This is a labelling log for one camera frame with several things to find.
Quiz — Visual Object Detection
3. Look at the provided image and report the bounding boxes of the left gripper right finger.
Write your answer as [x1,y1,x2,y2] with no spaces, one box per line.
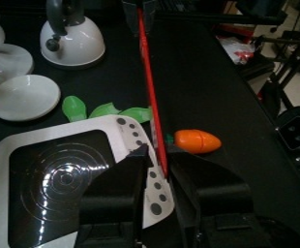
[167,149,255,248]

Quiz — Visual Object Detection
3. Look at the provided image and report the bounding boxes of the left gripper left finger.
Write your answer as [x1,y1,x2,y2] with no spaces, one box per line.
[76,143,151,248]

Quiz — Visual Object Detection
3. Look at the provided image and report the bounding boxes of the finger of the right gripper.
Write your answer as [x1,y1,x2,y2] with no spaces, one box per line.
[141,0,157,31]
[120,0,143,35]

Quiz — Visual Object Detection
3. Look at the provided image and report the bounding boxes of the red toy knife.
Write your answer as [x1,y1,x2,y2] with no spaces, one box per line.
[136,7,171,178]

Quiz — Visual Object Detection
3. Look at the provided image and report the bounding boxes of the white toy induction stove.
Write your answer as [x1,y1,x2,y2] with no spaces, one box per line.
[0,114,176,248]

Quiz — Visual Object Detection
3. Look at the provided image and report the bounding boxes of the orange toy carrot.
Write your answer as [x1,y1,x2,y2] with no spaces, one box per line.
[164,128,224,155]

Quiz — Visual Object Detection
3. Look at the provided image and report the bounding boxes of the white plastic bag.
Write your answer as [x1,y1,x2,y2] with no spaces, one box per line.
[216,33,256,66]

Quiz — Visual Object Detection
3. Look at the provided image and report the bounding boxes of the green toy leaf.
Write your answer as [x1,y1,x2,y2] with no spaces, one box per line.
[61,95,89,123]
[88,102,121,119]
[119,106,153,125]

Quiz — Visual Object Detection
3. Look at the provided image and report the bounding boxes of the table-level webcam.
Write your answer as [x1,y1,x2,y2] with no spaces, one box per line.
[276,115,300,152]

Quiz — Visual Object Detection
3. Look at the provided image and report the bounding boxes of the white utensil stand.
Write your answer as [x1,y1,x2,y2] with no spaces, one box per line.
[0,43,35,89]

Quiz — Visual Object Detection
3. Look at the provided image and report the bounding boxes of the white toy plate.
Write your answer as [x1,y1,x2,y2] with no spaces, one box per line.
[0,74,63,123]

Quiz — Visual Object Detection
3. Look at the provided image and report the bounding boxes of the black metal stand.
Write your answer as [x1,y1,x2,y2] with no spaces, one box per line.
[248,30,300,110]

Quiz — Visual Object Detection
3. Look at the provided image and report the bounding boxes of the white kettle with grey handle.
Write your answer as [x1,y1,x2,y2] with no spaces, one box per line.
[39,0,107,71]

